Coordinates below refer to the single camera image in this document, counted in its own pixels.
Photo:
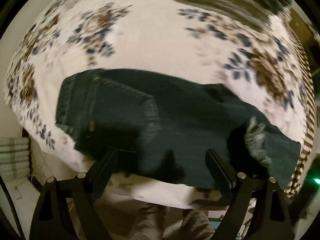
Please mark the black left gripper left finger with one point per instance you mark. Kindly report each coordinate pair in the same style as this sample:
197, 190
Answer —
51, 218

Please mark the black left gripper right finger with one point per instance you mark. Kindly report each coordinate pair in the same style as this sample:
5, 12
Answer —
270, 220

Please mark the dark blue denim jeans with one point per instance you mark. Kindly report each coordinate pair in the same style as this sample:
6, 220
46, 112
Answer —
163, 126

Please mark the green striped folded blankets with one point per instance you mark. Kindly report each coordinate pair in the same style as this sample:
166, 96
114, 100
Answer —
14, 158

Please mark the white floral bed blanket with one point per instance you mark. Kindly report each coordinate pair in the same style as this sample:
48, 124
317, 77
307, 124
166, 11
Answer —
267, 69

